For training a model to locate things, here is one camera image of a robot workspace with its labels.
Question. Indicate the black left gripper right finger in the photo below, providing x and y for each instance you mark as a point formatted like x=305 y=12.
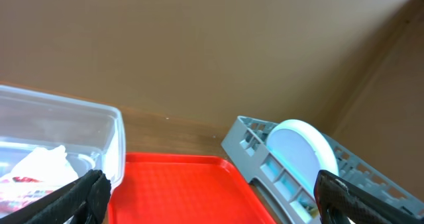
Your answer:
x=340 y=202

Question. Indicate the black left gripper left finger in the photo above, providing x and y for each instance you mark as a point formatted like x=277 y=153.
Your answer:
x=84 y=201

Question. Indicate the white napkin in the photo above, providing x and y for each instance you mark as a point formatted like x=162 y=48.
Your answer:
x=45 y=166

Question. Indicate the red snack wrapper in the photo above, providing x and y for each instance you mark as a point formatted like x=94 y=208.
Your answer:
x=17 y=193

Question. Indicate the light blue plate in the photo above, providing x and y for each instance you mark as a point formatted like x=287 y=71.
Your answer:
x=303 y=151

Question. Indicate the grey dishwasher rack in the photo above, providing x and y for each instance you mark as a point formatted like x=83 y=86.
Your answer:
x=245 y=144

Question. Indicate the clear plastic storage bin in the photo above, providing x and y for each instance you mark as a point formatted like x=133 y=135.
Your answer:
x=93 y=134

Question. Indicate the red serving tray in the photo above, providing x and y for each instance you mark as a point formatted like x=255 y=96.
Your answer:
x=177 y=188

